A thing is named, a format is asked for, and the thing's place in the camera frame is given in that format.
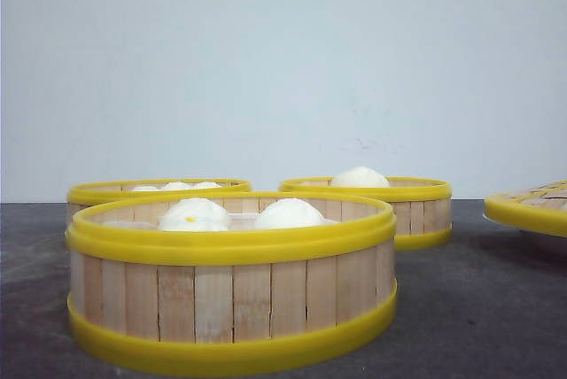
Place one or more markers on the white plate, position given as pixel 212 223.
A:
pixel 543 241

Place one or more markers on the white swirl bun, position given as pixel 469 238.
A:
pixel 360 177

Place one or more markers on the smooth white bun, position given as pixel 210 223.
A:
pixel 289 213

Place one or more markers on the woven bamboo steamer lid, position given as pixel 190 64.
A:
pixel 540 209

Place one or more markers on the bamboo steamer basket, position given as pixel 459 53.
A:
pixel 85 195
pixel 236 302
pixel 422 206

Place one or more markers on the white buns in left basket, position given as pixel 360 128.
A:
pixel 175 186

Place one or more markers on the white bun with yellow dot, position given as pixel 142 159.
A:
pixel 195 215

